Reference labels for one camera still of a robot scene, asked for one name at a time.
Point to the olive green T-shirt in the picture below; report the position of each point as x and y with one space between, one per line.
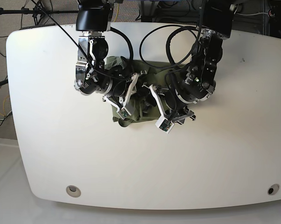
159 77

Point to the black tripod stand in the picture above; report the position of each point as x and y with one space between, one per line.
38 12

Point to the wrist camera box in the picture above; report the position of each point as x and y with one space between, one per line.
124 112
164 124

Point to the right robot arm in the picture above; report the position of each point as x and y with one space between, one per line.
93 19

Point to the right table grommet hole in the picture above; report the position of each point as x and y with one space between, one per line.
273 189

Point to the left table grommet hole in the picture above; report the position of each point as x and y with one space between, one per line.
73 191

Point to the table grommet hole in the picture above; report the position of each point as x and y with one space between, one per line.
73 191
273 189

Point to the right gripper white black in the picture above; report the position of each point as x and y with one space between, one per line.
121 89

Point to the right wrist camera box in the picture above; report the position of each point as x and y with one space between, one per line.
124 112

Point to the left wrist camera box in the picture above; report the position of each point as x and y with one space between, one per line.
164 124

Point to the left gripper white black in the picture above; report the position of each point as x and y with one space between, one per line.
168 104

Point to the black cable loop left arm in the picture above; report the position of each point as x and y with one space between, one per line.
196 32

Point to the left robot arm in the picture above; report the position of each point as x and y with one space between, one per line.
195 81

